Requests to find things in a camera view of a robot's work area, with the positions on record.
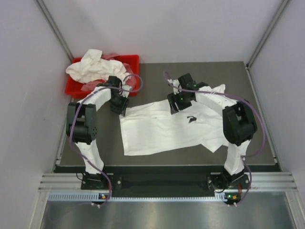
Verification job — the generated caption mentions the corner aluminium post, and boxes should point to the corner aluminium post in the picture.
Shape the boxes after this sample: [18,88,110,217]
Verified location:
[245,0,291,70]
[34,0,73,62]

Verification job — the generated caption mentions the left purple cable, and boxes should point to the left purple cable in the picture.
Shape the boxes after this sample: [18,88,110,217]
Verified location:
[69,73,144,208]

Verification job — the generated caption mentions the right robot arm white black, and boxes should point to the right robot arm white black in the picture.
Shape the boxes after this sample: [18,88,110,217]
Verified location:
[163,72,257,190]

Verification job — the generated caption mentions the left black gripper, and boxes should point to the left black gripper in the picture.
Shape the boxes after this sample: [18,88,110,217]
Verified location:
[109,93,130,117]

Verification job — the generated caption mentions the right corner aluminium post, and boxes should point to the right corner aluminium post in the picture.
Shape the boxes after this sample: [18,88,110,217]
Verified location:
[245,0,291,70]

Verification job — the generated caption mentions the white t shirt with print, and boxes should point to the white t shirt with print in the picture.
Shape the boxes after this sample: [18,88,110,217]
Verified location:
[120,100,228,156]

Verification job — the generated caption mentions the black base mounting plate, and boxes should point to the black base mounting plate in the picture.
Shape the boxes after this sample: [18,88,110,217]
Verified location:
[81,173,249,191]

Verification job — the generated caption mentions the red plastic bin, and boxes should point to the red plastic bin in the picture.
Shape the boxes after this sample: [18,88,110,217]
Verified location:
[65,53,140,99]

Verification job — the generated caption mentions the grey slotted cable duct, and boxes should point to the grey slotted cable duct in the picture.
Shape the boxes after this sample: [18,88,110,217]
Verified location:
[48,192,237,202]

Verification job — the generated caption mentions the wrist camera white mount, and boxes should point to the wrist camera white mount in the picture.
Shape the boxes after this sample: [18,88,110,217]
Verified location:
[167,79,180,94]
[120,84,133,98]

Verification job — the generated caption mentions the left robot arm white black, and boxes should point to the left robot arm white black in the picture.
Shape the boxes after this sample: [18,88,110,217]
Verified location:
[66,76,132,190]

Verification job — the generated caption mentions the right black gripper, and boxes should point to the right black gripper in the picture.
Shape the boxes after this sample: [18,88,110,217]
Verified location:
[168,90,193,115]

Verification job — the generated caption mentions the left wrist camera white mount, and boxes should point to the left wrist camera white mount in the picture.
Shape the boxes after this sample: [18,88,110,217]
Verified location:
[120,84,133,98]

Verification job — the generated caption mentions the aluminium extrusion rail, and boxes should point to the aluminium extrusion rail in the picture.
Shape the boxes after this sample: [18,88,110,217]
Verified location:
[39,173,82,191]

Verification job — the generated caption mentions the pink t shirt in bin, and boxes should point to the pink t shirt in bin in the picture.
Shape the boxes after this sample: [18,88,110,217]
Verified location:
[81,52,140,93]

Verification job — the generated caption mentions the left corner aluminium post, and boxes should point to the left corner aluminium post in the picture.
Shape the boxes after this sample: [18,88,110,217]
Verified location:
[34,0,73,62]

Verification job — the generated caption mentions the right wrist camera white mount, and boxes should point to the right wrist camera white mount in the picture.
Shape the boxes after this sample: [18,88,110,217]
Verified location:
[167,79,180,94]

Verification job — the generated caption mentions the white t shirt in bin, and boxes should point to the white t shirt in bin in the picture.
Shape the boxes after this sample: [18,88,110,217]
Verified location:
[66,49,129,84]

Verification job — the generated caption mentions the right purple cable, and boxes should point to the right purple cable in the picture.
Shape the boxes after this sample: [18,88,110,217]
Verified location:
[163,70,267,207]

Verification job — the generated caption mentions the purple cable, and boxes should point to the purple cable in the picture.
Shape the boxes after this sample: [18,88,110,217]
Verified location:
[163,70,267,207]
[69,73,144,208]

